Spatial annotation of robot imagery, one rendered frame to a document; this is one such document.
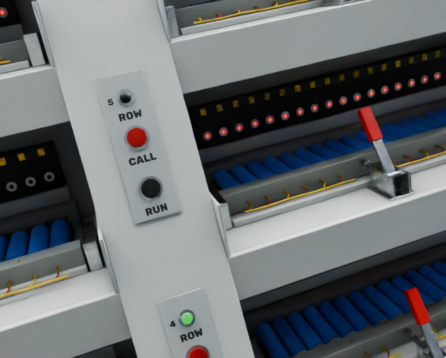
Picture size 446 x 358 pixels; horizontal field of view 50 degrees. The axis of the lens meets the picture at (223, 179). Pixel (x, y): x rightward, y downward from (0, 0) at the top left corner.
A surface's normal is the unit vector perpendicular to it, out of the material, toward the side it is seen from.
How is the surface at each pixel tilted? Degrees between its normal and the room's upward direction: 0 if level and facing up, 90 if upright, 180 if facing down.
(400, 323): 19
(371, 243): 109
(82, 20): 90
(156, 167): 90
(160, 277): 90
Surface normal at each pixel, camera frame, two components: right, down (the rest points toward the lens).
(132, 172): 0.22, -0.02
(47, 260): 0.29, 0.29
